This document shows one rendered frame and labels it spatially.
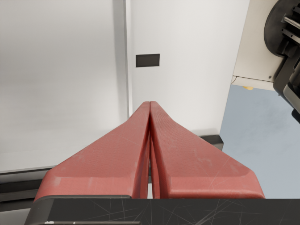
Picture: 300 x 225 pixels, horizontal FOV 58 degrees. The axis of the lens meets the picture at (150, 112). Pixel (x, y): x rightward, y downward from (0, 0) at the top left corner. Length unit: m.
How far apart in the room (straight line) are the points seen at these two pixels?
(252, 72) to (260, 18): 0.22
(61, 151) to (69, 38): 0.16
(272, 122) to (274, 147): 0.24
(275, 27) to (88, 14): 0.93
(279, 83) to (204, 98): 0.83
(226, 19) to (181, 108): 0.13
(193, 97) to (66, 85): 0.17
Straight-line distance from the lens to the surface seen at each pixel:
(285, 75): 1.18
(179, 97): 0.37
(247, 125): 1.78
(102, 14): 0.31
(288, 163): 2.25
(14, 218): 0.54
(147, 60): 0.33
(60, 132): 0.39
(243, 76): 1.18
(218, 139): 0.43
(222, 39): 0.35
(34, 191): 0.45
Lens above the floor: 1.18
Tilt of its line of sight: 52 degrees down
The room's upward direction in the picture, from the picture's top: 164 degrees clockwise
